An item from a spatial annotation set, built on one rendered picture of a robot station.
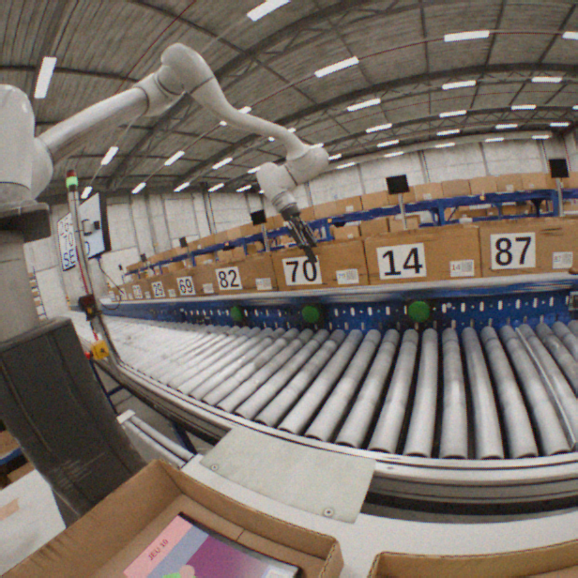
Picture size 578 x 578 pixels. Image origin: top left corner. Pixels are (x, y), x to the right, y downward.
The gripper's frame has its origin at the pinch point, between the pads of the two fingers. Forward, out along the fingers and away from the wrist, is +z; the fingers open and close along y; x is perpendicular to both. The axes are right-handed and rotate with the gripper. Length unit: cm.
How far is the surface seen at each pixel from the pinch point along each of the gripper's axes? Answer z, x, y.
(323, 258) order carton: 3.0, 2.8, 0.5
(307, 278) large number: 6.7, -7.2, 0.6
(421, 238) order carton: 12.9, 37.7, 0.6
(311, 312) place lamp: 18.6, -8.3, 8.3
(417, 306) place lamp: 30.5, 27.8, 8.3
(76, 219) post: -64, -59, 58
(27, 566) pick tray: 21, 4, 106
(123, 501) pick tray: 21, 2, 87
